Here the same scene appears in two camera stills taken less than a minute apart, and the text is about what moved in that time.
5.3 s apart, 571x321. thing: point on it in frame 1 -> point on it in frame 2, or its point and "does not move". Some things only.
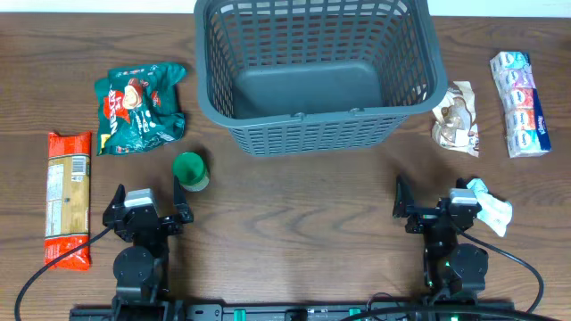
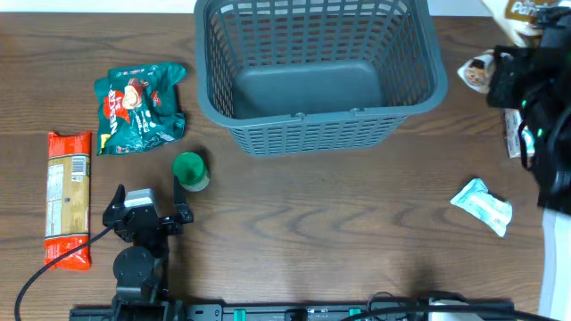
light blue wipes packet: [494, 212] does not move
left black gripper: [145, 224] does not move
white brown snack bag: [455, 128] -> [517, 20]
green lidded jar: [191, 171] does not move
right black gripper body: [436, 221] -> [504, 83]
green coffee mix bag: [138, 108] does not move
